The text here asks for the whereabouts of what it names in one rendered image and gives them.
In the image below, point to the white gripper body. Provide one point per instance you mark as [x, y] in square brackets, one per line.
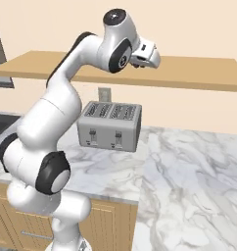
[149, 58]

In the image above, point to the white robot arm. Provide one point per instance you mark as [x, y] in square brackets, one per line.
[48, 124]

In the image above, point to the grey four-slot toaster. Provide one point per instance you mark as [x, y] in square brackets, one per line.
[110, 126]

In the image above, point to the dark hob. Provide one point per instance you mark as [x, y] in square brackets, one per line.
[1, 122]

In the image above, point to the wooden base cabinets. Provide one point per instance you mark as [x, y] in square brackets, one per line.
[104, 225]

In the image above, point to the wooden wall shelf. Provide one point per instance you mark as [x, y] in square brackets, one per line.
[189, 72]

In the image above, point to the grey wall outlet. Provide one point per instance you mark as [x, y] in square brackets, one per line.
[104, 94]

